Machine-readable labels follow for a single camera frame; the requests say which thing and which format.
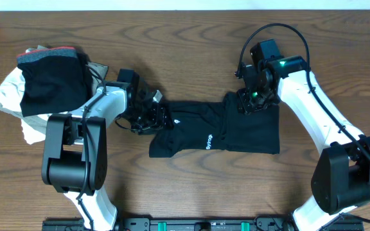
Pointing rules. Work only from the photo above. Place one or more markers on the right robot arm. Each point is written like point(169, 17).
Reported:
point(341, 180)

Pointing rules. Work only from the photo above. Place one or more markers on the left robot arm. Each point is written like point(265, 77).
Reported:
point(75, 150)

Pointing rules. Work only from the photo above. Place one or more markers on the folded white garment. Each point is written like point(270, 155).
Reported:
point(11, 94)

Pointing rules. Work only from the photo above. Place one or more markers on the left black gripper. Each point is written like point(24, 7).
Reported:
point(155, 122)

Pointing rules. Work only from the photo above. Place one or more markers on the black t-shirt with logo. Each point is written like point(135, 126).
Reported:
point(217, 126)

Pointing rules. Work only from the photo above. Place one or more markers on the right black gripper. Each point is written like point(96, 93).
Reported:
point(247, 107)

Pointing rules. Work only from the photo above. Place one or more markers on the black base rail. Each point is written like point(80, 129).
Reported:
point(260, 223)

